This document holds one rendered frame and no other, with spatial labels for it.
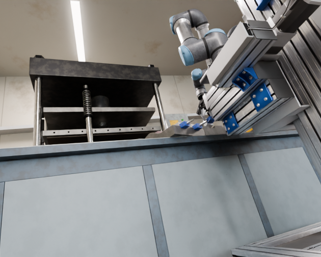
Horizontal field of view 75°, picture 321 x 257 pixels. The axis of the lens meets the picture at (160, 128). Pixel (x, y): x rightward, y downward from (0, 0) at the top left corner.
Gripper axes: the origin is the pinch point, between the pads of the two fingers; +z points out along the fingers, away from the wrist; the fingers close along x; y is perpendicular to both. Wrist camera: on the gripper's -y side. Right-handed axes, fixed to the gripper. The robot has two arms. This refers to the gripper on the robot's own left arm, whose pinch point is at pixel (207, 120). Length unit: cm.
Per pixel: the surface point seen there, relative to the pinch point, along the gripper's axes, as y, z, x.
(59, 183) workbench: -1, 44, -86
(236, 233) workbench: -6, 70, 1
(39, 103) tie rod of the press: -64, -51, -118
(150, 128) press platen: -74, -41, -15
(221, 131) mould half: 1.1, 9.2, 7.3
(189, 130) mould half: 7.9, 15.9, -21.0
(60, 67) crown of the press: -55, -91, -106
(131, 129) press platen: -75, -39, -35
